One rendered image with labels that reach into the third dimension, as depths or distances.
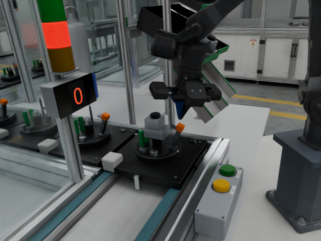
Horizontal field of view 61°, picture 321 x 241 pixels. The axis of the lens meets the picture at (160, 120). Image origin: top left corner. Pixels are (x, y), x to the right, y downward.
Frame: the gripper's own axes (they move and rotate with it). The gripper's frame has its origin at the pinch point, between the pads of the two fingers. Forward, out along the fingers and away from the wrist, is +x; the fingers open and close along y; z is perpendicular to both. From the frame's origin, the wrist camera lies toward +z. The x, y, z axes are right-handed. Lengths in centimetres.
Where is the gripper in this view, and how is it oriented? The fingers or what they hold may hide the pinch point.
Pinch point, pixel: (182, 108)
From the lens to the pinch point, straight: 73.9
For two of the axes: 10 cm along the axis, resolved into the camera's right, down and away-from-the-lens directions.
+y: 9.6, 0.0, 2.8
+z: 2.4, 5.4, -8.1
